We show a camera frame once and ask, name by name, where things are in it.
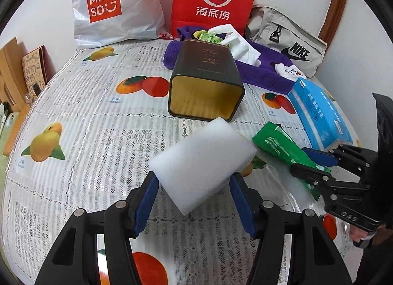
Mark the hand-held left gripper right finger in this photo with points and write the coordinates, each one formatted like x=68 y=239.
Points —
x=242 y=208

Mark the white sponge block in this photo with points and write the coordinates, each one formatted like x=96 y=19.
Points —
x=199 y=162

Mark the small green snack packet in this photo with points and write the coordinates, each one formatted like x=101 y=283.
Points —
x=211 y=39

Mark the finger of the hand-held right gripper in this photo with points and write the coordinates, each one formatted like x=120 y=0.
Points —
x=319 y=156
x=307 y=173

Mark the wooden chair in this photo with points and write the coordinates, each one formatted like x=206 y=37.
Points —
x=10 y=67

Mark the purple knitted cloth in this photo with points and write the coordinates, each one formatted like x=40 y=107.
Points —
x=261 y=73

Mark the green tissue packet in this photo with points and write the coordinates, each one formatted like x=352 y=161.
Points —
x=276 y=143

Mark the dark green tin box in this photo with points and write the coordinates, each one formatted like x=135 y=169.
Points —
x=202 y=61

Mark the blue tissue pack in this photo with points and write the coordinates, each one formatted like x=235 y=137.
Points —
x=316 y=110

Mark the patterned book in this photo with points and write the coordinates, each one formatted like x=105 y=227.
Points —
x=35 y=70

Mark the person's right hand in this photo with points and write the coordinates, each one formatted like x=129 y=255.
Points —
x=357 y=236

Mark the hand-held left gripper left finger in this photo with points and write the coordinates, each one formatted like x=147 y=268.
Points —
x=144 y=205

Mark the white plastic shopping bag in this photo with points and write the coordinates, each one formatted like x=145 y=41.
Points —
x=138 y=27

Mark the grey waist bag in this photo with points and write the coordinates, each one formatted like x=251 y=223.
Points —
x=264 y=21

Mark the small clear glass jar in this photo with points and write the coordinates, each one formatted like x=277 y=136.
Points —
x=28 y=99

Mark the white crumpled plastic wrapper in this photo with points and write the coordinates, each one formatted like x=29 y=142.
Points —
x=242 y=48

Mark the brown wooden door frame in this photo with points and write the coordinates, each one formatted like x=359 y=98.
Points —
x=337 y=5

